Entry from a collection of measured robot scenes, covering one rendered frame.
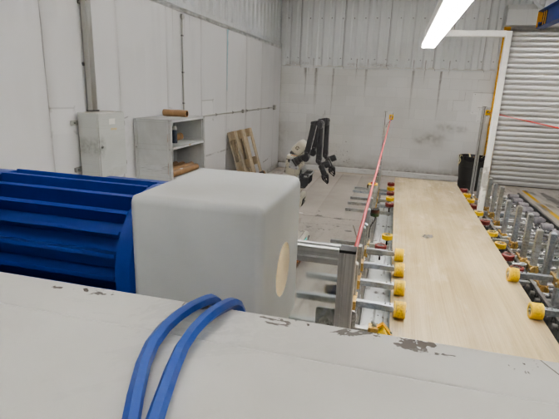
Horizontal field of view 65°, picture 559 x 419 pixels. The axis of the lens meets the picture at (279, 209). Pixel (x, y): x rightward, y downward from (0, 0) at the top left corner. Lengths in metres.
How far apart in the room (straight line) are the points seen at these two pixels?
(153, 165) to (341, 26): 6.88
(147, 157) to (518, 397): 4.98
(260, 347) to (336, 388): 0.04
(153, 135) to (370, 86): 6.67
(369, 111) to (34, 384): 10.59
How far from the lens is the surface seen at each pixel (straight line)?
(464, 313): 2.38
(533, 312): 2.45
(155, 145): 5.03
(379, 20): 10.83
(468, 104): 10.80
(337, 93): 10.78
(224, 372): 0.18
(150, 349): 0.19
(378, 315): 2.82
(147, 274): 0.30
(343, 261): 0.52
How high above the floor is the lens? 1.93
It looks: 15 degrees down
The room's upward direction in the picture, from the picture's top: 2 degrees clockwise
